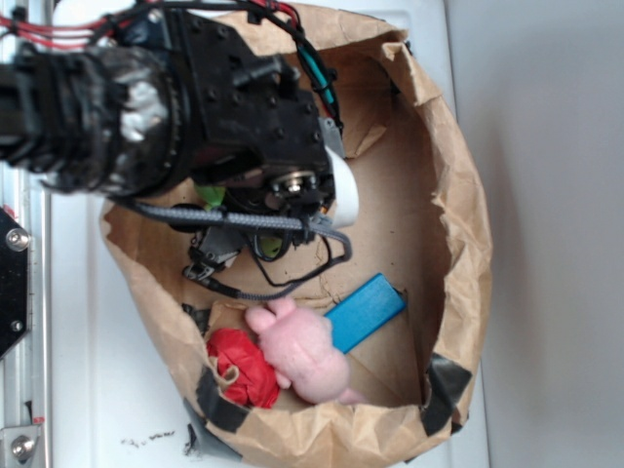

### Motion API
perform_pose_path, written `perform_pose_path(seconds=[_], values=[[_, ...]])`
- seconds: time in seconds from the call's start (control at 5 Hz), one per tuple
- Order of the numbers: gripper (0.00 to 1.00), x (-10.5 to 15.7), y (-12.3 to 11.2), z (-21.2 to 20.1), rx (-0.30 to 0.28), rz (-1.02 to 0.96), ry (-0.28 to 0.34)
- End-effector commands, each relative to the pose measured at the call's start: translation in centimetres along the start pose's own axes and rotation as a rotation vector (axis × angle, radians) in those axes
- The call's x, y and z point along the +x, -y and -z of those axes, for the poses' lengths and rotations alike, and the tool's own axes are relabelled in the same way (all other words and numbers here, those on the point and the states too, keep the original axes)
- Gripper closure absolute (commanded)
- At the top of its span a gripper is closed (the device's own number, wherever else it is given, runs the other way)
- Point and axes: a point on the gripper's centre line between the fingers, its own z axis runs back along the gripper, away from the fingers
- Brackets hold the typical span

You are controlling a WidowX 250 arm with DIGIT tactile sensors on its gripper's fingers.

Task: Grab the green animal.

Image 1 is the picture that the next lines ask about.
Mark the aluminium extrusion rail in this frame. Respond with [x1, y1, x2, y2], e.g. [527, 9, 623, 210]
[1, 162, 52, 467]

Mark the green plush frog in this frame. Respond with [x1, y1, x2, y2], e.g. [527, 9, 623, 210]
[193, 183, 285, 261]

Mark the metal corner bracket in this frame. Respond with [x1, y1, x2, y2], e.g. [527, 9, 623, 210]
[0, 425, 45, 468]

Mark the brown paper bag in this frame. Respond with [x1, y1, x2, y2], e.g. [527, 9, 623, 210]
[101, 5, 492, 467]

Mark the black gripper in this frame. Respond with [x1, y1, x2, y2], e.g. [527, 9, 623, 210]
[167, 9, 360, 227]

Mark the grey braided cable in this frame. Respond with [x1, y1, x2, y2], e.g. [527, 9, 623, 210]
[131, 202, 353, 303]

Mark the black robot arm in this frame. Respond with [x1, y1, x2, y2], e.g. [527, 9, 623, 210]
[1, 1, 359, 227]

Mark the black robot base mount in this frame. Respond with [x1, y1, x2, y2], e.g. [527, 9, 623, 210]
[0, 208, 31, 359]

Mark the pink plush pig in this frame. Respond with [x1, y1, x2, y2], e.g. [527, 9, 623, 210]
[245, 297, 367, 405]

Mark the red crumpled ball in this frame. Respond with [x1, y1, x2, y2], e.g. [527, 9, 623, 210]
[206, 328, 280, 409]

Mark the blue rectangular block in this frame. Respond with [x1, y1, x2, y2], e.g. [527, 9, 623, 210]
[325, 273, 407, 354]

